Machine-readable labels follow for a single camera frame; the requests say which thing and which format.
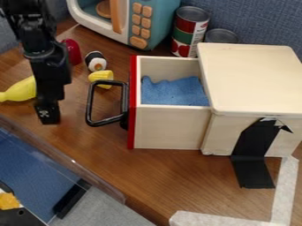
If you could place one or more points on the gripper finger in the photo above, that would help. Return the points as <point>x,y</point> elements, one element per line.
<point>48,113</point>

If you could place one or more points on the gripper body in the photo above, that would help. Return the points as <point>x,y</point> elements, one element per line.
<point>50,73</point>

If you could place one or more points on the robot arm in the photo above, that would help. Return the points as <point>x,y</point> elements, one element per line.
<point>30,20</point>

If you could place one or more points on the drawer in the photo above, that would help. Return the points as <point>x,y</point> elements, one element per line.
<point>169,126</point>

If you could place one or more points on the red toy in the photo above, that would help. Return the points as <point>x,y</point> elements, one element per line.
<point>74,51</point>

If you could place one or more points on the yellow toy bottle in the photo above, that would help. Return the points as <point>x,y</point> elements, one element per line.
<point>21,89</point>

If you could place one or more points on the toy sushi roll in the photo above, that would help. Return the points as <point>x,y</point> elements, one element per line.
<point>95,61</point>

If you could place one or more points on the yellow toy corn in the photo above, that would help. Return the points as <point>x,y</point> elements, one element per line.
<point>100,76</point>

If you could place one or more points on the toy microwave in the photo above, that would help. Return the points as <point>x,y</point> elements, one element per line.
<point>153,20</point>

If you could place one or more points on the blue cloth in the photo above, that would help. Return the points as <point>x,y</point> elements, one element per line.
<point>175,92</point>

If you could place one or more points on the red and white can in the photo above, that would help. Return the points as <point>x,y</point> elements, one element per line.
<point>189,32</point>

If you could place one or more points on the silver can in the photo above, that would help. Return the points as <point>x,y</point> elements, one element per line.
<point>221,36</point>

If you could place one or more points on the cabinet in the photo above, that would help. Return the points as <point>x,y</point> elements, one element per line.
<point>251,79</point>

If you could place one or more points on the black tape strip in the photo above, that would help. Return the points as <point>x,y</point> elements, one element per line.
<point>251,153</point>

